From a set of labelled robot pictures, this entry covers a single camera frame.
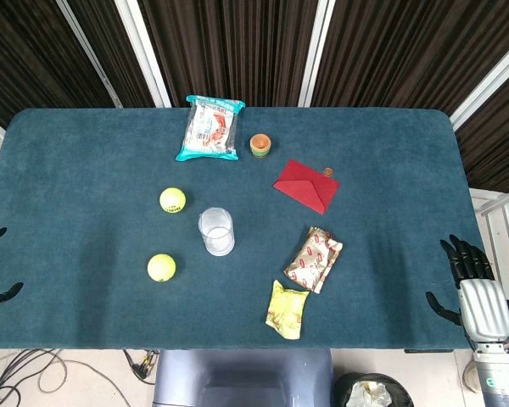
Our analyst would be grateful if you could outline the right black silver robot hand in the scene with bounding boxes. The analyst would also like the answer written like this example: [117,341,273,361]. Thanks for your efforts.
[426,234,509,343]

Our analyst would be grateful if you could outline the yellow tennis ball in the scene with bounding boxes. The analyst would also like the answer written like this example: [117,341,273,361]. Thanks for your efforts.
[159,187,187,215]
[147,253,177,283]

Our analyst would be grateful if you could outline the round wooden disc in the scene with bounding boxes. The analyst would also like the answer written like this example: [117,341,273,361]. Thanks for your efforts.
[461,363,481,395]

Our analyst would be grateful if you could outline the white metal rack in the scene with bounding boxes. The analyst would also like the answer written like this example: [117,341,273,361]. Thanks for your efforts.
[469,181,509,298]

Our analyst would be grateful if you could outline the blue table cloth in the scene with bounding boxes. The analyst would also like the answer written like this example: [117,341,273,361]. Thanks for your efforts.
[0,107,484,351]

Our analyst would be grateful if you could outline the black trash bin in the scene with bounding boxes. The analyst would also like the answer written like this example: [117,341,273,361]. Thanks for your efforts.
[333,371,415,407]

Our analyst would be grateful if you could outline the yellow snack packet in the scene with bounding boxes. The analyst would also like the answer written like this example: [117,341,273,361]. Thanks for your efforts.
[265,279,310,341]

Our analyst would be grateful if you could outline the red paper envelope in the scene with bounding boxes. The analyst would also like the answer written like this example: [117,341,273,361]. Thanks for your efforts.
[272,159,341,215]

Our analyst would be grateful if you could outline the clear plastic ball tube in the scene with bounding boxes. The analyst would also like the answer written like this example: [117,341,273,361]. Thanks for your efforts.
[198,206,236,258]

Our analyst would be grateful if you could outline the blue-grey robot torso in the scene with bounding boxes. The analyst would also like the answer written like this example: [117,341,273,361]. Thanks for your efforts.
[152,348,336,407]

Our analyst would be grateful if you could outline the teal clear snack package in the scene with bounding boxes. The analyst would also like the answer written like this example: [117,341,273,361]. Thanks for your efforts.
[175,94,247,163]

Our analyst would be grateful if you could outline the small orange green cup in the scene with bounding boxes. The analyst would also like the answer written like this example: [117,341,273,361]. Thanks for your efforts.
[249,133,272,159]

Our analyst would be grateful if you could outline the dark brown curtain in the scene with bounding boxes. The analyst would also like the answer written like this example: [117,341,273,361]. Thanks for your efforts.
[0,0,509,192]

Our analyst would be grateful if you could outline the black floor cables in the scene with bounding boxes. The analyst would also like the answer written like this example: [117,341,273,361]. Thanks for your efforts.
[0,348,64,407]

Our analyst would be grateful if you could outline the beige thin floor cable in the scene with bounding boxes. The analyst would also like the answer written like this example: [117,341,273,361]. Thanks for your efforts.
[37,351,131,407]

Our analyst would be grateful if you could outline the thin grey frame post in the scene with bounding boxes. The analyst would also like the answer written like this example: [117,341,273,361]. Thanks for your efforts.
[54,0,124,109]

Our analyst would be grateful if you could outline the slanted white frame beam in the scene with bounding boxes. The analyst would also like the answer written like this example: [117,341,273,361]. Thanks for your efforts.
[449,42,509,131]

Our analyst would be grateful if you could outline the wide white frame post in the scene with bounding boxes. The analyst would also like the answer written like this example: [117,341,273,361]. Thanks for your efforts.
[299,0,336,109]
[114,0,173,109]

